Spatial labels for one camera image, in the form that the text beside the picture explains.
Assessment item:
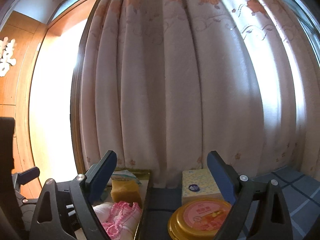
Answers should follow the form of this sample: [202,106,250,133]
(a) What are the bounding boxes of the white rolled towel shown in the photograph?
[93,202,113,223]

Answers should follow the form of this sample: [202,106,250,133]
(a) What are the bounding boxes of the pink white knitted cloth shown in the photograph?
[102,201,142,240]

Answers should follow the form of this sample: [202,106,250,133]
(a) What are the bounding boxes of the blue checked table mat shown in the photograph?
[142,166,320,240]

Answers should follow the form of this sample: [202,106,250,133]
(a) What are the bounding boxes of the wooden door frame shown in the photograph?
[1,0,96,198]

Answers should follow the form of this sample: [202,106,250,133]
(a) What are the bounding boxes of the white wall decoration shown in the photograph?
[0,37,17,77]

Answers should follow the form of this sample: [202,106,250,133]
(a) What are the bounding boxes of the white green wipes pack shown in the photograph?
[111,170,141,185]

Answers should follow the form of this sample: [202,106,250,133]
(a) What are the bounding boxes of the pink floral curtain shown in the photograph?
[77,0,319,187]

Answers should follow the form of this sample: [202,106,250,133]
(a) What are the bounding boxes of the round gold pink tin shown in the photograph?
[168,198,232,240]

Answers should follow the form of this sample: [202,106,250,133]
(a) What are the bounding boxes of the yellow sponge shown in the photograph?
[111,180,143,208]

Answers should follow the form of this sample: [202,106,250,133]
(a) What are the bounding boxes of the pale yellow tissue pack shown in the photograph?
[181,168,223,205]

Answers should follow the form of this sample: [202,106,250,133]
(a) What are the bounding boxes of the gold metal tin box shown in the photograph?
[75,167,153,240]

